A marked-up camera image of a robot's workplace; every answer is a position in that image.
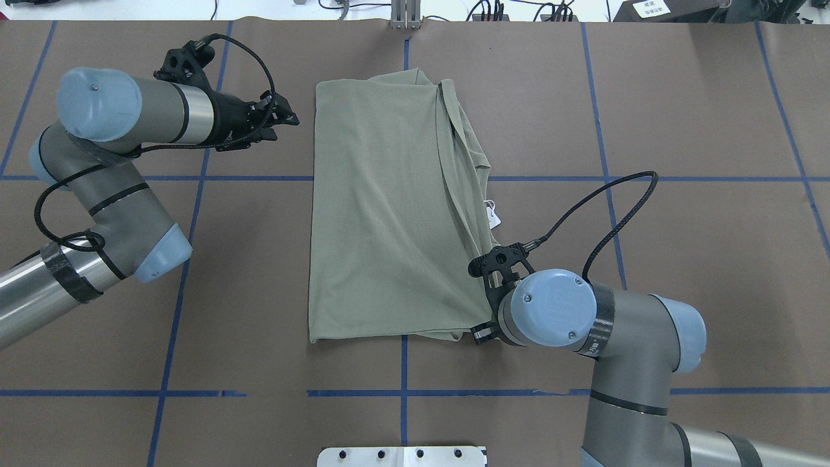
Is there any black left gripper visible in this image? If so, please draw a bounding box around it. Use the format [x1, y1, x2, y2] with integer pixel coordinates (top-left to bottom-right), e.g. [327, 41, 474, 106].
[211, 91, 300, 152]

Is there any olive green long-sleeve shirt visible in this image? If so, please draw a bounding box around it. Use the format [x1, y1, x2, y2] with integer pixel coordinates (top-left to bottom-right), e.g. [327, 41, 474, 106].
[308, 68, 496, 343]

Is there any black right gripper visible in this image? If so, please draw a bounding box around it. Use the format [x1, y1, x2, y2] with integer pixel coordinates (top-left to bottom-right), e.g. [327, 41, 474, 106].
[469, 285, 513, 345]

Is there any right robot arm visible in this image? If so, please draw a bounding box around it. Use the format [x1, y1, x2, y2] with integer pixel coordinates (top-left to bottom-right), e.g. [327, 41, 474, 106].
[468, 264, 828, 466]

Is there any white shirt neck tag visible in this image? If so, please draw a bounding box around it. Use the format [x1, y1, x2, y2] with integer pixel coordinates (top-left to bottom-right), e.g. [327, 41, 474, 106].
[484, 199, 502, 230]

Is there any black box with label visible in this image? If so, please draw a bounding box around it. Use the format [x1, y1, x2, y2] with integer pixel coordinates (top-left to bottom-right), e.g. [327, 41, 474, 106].
[611, 1, 732, 23]

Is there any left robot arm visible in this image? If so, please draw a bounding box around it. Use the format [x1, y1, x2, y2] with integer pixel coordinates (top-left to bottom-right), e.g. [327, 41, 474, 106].
[1, 62, 299, 348]

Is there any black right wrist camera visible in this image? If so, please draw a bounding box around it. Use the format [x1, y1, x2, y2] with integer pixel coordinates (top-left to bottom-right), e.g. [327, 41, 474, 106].
[466, 240, 540, 292]

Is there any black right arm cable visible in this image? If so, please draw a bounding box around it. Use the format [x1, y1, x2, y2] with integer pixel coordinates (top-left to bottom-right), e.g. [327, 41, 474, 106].
[524, 171, 659, 283]

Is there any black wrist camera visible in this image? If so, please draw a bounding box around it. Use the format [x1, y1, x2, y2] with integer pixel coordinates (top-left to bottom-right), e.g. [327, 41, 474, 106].
[466, 240, 540, 292]
[153, 40, 215, 92]

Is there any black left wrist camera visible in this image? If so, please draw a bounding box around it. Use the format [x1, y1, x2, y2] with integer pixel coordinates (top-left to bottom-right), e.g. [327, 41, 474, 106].
[153, 40, 215, 92]

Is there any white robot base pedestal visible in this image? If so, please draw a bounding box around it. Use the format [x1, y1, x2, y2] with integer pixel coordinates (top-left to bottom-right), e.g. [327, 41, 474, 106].
[316, 446, 488, 466]

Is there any aluminium frame post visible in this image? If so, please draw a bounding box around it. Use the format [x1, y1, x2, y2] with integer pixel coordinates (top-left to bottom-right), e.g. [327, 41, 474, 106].
[389, 0, 423, 30]

